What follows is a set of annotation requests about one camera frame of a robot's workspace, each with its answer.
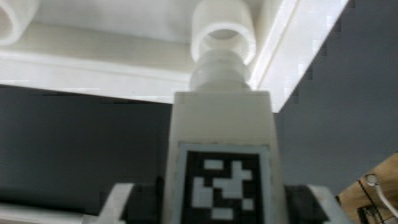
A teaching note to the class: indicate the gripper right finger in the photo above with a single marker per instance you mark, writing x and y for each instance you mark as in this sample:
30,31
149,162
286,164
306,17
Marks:
313,206

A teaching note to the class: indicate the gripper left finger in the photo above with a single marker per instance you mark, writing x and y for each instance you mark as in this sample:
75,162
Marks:
130,206

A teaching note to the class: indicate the white leg tagged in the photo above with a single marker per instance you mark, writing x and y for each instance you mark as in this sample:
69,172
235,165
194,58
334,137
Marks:
224,186

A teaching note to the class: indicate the white square tabletop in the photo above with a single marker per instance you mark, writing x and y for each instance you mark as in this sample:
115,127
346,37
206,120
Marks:
114,47

